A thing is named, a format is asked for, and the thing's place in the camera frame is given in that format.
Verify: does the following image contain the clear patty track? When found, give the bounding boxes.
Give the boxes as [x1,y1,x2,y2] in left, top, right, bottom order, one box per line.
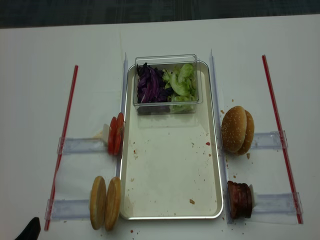
[252,192,303,215]

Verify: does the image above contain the clear divider wall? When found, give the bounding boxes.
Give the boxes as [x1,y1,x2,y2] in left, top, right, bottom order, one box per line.
[209,49,233,225]
[115,53,128,177]

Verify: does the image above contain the rear tomato slice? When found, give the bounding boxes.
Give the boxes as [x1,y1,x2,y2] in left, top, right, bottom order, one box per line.
[107,116,117,155]

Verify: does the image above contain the clear bun track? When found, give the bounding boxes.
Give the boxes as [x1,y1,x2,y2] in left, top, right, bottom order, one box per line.
[250,130,288,150]
[44,199,90,221]

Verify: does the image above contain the red rail strip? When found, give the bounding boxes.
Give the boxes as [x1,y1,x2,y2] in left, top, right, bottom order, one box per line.
[261,55,304,225]
[44,65,79,232]

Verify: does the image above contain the left clear divider wall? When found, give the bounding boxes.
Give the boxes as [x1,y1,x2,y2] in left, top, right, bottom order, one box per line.
[115,53,128,177]

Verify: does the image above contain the green lettuce leaves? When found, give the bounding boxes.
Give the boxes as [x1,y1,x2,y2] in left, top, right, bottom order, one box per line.
[162,63,199,113]

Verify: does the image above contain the rear sesame top bun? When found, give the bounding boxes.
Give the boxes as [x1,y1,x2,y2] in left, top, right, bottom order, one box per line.
[237,111,255,156]

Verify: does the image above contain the clear bottom bun track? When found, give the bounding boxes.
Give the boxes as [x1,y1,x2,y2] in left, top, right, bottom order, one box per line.
[44,199,90,221]

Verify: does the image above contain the front sesame top bun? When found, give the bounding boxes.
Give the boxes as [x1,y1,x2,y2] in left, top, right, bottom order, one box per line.
[221,106,247,153]

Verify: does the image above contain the purple cabbage shreds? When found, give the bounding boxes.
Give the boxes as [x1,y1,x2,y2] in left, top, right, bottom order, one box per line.
[136,63,174,104]

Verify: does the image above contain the clear top bun track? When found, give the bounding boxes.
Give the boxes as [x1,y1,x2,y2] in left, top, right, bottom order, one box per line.
[250,130,288,150]

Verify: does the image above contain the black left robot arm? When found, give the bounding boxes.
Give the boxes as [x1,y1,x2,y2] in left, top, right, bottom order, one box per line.
[15,217,41,240]

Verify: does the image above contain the right clear divider wall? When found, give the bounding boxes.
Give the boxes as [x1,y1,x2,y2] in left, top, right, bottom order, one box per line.
[209,49,233,225]

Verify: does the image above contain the sesame bun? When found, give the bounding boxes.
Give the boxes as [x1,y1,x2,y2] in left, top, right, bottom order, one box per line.
[237,111,255,156]
[221,106,247,153]

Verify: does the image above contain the white tomato pusher block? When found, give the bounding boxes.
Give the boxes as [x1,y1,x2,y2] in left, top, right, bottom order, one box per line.
[101,124,111,145]

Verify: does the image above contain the right red rail strip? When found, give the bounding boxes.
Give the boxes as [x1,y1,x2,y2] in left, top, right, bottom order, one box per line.
[261,55,304,225]

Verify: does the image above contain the clear plastic salad box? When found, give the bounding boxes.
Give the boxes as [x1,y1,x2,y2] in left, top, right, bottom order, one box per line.
[132,54,202,115]

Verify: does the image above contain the silver metal tray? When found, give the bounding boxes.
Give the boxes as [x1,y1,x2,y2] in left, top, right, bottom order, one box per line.
[118,61,224,220]

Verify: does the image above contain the brown meat patty stack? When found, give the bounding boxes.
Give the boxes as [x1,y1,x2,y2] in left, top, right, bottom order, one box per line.
[227,180,253,219]

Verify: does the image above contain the left red rail strip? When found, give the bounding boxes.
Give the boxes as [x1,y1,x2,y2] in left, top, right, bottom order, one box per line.
[44,65,79,232]

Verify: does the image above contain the bun slice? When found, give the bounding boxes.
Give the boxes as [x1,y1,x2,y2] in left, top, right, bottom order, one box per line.
[89,176,107,230]
[104,176,122,231]

